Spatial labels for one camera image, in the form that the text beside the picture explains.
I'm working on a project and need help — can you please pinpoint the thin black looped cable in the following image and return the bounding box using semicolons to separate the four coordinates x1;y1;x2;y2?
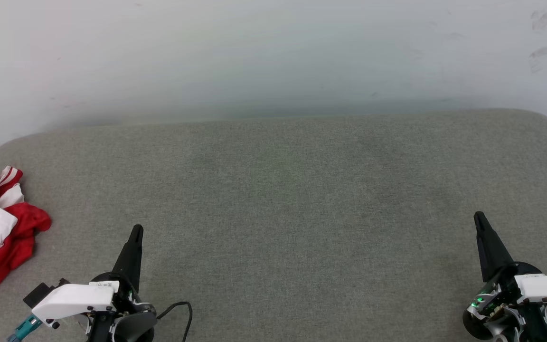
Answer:
156;302;193;342

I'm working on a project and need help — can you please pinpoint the red and white basketball jersey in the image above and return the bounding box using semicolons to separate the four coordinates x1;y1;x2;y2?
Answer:
0;164;52;292

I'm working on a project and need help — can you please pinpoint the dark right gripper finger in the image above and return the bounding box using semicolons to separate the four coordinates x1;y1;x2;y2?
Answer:
474;211;515;283

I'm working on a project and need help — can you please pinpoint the grey fabric sofa cushion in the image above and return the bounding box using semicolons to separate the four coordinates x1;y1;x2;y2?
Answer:
0;108;547;342

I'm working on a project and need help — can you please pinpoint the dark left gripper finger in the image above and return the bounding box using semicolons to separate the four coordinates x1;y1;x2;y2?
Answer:
112;225;144;291

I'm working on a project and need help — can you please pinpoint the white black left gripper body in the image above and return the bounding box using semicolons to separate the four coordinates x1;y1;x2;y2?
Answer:
31;272;158;342

